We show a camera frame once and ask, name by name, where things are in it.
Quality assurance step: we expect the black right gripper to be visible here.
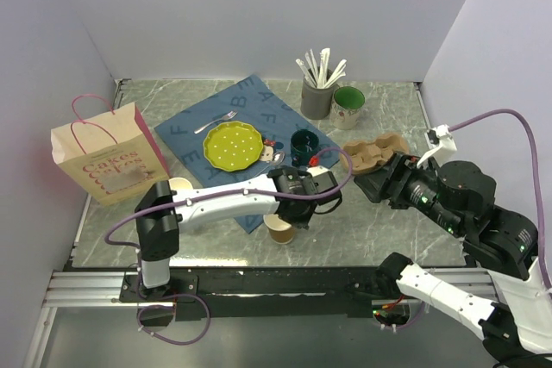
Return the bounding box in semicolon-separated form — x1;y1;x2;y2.
353;148;467;237

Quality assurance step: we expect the brown pulp cup carrier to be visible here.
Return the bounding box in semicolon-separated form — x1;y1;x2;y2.
342;133;409;175

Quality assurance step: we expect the kraft paper cakes bag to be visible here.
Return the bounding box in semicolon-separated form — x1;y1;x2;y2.
50;103;170;206

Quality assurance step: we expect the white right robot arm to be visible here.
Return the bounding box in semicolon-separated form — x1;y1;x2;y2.
354;153;551;367

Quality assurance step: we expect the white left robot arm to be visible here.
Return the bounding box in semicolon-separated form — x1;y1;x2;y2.
134;166;342;301

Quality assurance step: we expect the dark green mug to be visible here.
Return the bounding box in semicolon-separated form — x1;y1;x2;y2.
290;129;320;167

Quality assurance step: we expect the blue letter print cloth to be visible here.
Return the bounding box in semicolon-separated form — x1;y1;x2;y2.
154;74;342;234

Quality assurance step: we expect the green inside ceramic mug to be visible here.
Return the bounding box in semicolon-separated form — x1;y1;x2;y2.
329;86;365;130

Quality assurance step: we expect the yellow dotted plate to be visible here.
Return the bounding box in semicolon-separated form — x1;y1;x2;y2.
203;121;264;172

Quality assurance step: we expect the grey straw holder cup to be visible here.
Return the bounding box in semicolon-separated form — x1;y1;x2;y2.
300;78;339;120

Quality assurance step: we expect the silver fork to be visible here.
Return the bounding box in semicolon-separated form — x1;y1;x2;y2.
194;110;237;134

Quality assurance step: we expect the stack of paper cups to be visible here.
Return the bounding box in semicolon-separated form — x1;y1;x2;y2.
168;178;193;193

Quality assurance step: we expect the white wrapped straws bundle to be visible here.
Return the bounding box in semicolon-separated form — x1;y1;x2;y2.
295;47;347;90

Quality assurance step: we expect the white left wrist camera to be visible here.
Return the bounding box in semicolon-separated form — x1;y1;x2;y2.
307;157;337;192

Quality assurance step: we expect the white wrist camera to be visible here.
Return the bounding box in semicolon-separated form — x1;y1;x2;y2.
307;157;337;192
417;124;457;168

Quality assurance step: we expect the silver cartoon handle spoon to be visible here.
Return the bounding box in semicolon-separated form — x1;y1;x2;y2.
256;151;285;177

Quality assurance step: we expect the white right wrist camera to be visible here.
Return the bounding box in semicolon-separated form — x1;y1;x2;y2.
417;124;457;168

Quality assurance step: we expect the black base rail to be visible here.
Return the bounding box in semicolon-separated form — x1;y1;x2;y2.
119;266;400;321

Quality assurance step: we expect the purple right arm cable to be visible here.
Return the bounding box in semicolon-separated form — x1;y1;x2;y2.
448;109;552;291

